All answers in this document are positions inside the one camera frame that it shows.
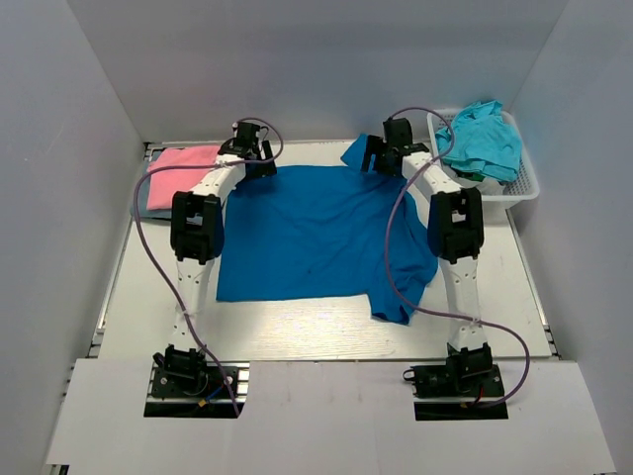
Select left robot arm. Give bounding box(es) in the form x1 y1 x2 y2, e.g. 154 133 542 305
154 118 277 397

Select pink folded t-shirt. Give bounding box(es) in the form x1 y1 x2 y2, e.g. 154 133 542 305
146 144 220 211

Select grey-blue folded t-shirt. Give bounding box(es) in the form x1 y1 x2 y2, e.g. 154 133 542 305
130 178 171 221

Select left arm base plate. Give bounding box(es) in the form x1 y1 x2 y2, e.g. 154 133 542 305
143 365 238 420

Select white garment in basket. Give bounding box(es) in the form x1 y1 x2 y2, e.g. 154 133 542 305
458 177 505 202

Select turquoise crumpled t-shirt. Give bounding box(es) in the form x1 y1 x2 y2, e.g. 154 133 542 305
435 100 522 183

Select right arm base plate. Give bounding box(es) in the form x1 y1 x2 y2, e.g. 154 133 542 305
403 364 508 422

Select green garment in basket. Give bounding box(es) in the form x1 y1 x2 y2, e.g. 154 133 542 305
456 170 486 182

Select blue t-shirt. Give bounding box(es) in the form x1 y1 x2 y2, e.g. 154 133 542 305
217 136 438 325

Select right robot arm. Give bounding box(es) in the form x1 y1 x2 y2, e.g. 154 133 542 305
361 117 494 398

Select white plastic basket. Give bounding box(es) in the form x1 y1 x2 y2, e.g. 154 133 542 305
426 108 540 209

